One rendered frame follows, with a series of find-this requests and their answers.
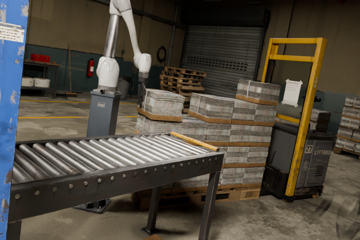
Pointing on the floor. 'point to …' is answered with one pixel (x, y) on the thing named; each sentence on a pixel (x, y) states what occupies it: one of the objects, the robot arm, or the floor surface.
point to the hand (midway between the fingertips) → (139, 100)
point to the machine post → (10, 74)
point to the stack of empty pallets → (179, 79)
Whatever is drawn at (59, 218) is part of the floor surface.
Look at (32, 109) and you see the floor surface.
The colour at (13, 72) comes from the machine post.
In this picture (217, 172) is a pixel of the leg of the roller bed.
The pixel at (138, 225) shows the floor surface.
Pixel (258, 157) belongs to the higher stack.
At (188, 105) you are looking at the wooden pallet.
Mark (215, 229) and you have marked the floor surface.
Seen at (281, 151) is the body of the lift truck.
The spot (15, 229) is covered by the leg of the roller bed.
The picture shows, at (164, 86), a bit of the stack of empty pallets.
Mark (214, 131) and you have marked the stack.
